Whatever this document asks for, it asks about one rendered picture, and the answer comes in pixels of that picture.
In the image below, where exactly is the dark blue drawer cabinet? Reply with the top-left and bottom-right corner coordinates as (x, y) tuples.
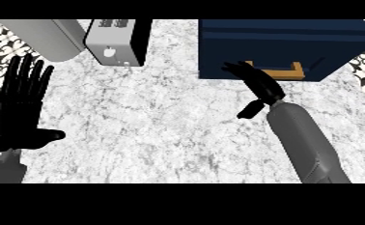
(198, 19), (365, 82)

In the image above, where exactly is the pale grey rounded appliance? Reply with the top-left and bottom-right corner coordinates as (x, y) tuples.
(0, 19), (88, 63)

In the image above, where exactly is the orange drawer handle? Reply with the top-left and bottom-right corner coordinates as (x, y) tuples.
(244, 60), (304, 81)

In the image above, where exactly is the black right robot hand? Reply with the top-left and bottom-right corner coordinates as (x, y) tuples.
(221, 60), (286, 120)

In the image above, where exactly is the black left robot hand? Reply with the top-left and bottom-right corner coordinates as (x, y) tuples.
(0, 52), (66, 152)

